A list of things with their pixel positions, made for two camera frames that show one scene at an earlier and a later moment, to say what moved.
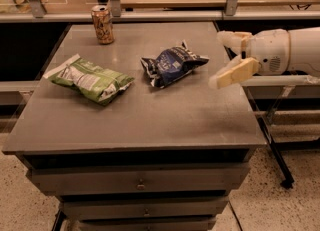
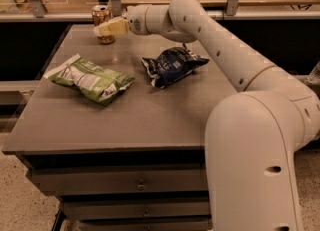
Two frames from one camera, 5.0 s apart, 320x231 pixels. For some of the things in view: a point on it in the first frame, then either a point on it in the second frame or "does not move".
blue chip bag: [170, 63] does not move
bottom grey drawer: [180, 225] does not move
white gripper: [270, 52] to [136, 19]
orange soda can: [103, 25] does not move
